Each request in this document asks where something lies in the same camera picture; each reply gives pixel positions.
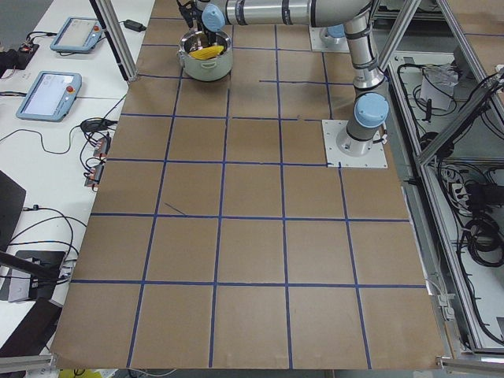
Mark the aluminium frame post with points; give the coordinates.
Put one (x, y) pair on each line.
(107, 17)

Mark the black power adapter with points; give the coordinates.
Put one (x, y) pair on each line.
(134, 25)

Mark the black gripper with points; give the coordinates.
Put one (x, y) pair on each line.
(213, 37)

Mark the lower blue teach pendant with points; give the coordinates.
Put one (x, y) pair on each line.
(50, 97)

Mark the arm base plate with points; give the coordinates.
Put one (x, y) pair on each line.
(342, 151)
(318, 46)

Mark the pale green steel pot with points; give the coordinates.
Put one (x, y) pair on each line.
(209, 70)

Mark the usb hub strip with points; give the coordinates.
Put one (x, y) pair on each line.
(94, 165)

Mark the upper blue teach pendant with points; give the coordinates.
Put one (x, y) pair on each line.
(77, 35)

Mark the yellow corn cob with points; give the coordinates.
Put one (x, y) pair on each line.
(207, 53)

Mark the blue teach pendant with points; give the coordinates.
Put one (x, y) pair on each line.
(50, 97)
(77, 35)

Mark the black monitor stand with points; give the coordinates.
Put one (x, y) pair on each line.
(31, 275)

